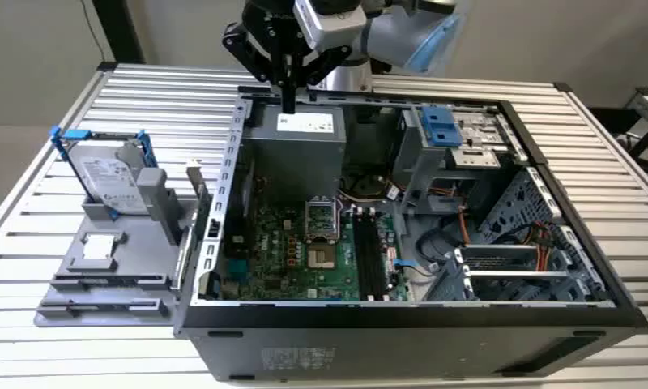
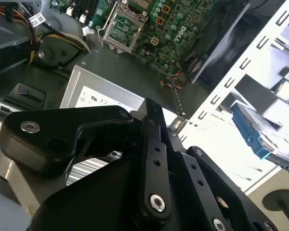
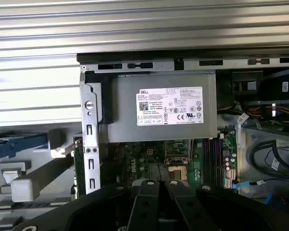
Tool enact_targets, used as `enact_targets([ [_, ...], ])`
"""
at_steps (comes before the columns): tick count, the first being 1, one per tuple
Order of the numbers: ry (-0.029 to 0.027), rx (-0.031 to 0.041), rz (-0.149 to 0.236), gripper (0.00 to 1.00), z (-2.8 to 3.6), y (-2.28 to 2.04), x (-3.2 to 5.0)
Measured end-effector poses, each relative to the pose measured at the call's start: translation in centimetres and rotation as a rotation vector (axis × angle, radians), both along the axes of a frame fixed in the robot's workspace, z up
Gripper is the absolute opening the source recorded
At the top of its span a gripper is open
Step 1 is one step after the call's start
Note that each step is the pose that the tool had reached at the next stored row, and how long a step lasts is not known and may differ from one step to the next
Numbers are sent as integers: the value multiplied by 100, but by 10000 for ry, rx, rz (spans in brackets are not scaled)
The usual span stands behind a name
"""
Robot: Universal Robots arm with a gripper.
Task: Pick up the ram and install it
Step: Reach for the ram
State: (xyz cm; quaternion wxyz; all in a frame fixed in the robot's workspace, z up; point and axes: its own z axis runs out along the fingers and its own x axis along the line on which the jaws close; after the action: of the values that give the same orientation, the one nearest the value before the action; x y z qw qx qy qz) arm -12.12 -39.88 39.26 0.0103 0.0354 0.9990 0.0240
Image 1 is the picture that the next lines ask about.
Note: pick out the black box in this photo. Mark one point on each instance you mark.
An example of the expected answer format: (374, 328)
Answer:
(615, 119)

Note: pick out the silver CPU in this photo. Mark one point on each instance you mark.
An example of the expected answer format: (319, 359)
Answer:
(97, 245)

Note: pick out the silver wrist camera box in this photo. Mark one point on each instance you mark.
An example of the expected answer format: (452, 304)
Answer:
(329, 24)

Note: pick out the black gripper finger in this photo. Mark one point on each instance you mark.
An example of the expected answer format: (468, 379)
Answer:
(324, 65)
(248, 56)

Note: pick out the CPU socket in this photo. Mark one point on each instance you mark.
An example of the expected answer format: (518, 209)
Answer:
(321, 257)

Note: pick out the green motherboard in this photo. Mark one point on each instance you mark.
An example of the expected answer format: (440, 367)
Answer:
(269, 259)

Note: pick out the hard disk in blue carrier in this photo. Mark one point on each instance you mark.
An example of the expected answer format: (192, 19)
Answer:
(108, 174)

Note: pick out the black post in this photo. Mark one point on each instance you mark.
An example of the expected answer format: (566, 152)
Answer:
(116, 32)

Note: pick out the grey parts rack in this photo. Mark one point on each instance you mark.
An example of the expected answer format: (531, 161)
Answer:
(140, 259)

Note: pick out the grey disk bay cage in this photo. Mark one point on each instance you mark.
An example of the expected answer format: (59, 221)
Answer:
(512, 274)

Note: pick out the grey power supply unit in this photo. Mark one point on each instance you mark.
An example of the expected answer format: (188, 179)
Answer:
(296, 162)

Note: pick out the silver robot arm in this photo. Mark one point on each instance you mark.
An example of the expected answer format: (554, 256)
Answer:
(394, 36)

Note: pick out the black RAM slot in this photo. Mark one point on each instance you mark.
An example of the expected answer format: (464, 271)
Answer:
(376, 259)
(363, 251)

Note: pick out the graphics card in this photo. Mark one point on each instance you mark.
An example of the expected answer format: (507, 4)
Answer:
(203, 202)

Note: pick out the black PC case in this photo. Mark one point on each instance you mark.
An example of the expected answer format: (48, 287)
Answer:
(356, 348)

